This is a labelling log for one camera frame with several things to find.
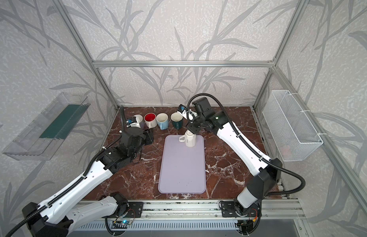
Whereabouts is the lavender purple mug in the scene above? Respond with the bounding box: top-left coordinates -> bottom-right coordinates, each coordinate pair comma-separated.
132,115 -> 145,129

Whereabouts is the white mug red interior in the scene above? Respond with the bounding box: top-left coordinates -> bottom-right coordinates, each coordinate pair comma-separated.
144,113 -> 158,129

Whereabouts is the white octagonal mug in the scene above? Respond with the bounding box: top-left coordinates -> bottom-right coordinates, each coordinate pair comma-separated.
179,130 -> 196,147

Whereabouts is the dark green mug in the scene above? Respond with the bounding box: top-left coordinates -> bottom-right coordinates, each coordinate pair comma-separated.
171,112 -> 183,130

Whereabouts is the light blue mug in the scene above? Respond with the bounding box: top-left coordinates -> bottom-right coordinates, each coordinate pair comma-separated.
156,113 -> 169,130

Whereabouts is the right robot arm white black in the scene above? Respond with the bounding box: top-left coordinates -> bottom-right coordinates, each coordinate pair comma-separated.
178,93 -> 306,216

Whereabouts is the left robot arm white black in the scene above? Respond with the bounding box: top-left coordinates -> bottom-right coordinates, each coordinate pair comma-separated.
7,106 -> 154,237

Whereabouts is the lavender rectangular tray mat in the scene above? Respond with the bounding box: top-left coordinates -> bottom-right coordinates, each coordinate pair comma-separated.
158,135 -> 206,194

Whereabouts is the green pad in bin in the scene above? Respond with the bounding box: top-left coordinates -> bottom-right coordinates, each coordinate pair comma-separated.
39,104 -> 90,139

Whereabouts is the green circuit board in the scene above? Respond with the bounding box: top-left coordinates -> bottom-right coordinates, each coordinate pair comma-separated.
112,220 -> 133,229

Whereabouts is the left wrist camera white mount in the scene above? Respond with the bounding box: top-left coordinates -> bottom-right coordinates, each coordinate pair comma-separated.
126,116 -> 141,128

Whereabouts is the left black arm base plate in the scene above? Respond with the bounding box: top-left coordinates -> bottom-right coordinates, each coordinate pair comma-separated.
120,202 -> 144,219

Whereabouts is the white wire mesh basket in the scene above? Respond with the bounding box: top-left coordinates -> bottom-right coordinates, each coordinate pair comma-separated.
263,90 -> 323,162

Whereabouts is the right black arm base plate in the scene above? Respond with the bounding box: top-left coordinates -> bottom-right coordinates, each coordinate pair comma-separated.
219,200 -> 261,218

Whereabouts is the clear plastic wall bin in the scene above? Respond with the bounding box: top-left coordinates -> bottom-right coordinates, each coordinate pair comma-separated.
3,92 -> 91,161

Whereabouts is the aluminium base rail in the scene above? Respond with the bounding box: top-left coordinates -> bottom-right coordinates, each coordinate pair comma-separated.
57,199 -> 306,221

